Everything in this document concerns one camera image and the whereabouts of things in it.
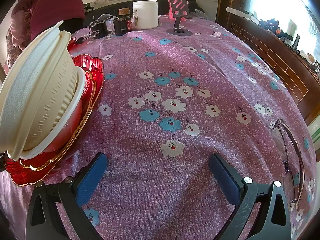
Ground black phone stand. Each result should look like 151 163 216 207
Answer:
166 0 193 36

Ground black red connector cable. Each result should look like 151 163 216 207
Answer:
75 34 91 44

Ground sunlit window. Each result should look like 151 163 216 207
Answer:
241 0 320 34

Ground clear round container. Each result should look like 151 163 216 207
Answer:
96 14 119 30

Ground purple framed eyeglasses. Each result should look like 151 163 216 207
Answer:
271 117 307 209

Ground dark wooden cabinet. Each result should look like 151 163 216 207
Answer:
216 0 320 128

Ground cream ribbed plastic bowl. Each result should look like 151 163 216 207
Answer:
5 30 80 162

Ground large red scalloped glass plate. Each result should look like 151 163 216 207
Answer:
4 55 104 187

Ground clutter of small tools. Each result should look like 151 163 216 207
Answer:
257 17 320 67

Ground white plastic jar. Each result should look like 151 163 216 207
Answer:
132 0 159 30

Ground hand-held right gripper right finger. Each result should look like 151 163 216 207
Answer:
209 152 292 240

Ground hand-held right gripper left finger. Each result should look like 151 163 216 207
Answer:
25 152 108 240

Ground purple floral tablecloth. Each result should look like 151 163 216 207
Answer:
0 14 318 240

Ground white flat box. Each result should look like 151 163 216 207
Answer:
226 6 253 16

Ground black sofa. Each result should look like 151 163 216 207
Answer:
85 0 206 18

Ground medium red scalloped glass plate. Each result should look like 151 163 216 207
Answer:
19 54 100 173

